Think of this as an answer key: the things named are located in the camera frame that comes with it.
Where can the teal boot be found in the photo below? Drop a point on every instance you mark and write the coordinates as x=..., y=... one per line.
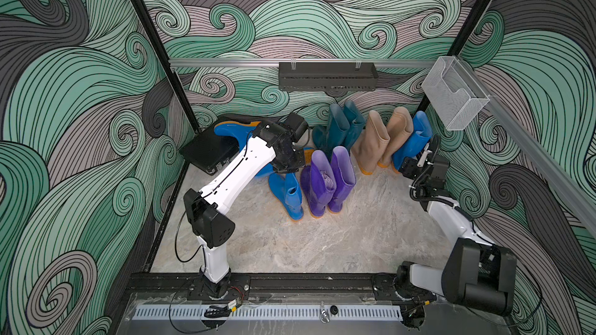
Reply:
x=333, y=135
x=356, y=123

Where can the beige boot back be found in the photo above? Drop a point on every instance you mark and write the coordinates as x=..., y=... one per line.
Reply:
x=372, y=143

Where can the aluminium rail back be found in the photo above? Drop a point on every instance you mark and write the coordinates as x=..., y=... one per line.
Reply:
x=235, y=62

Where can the small blue boot orange sole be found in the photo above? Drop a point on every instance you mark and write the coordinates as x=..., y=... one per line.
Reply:
x=308, y=153

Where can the aluminium rail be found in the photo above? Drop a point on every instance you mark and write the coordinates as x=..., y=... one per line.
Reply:
x=235, y=62
x=562, y=184

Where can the teal boot back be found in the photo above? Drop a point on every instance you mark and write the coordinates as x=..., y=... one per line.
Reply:
x=333, y=135

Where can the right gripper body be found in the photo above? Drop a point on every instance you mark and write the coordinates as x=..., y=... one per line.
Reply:
x=410, y=170

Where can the aluminium rail right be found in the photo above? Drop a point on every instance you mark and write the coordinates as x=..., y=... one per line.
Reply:
x=562, y=184

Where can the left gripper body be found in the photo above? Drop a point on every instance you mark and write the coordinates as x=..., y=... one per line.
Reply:
x=290, y=162

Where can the purple boot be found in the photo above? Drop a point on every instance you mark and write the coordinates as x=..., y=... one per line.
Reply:
x=318, y=183
x=344, y=177

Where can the white slotted cable duct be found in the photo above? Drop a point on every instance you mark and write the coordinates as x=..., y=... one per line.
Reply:
x=305, y=312

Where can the clear mesh wall bin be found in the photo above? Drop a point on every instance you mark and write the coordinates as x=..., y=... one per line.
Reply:
x=455, y=92

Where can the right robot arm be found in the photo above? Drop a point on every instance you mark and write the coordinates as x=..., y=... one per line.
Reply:
x=479, y=274

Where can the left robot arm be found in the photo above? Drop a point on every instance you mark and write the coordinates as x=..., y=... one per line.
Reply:
x=265, y=148

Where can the large blue boot front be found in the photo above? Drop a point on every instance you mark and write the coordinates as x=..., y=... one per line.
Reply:
x=286, y=188

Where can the beige boot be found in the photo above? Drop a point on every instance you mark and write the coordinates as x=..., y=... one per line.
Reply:
x=372, y=143
x=400, y=127

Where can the black case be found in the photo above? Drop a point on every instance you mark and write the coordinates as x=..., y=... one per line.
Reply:
x=210, y=152

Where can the black wall shelf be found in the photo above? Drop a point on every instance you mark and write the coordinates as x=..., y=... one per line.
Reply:
x=327, y=76

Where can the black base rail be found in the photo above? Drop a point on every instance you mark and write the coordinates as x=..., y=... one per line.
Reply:
x=256, y=287

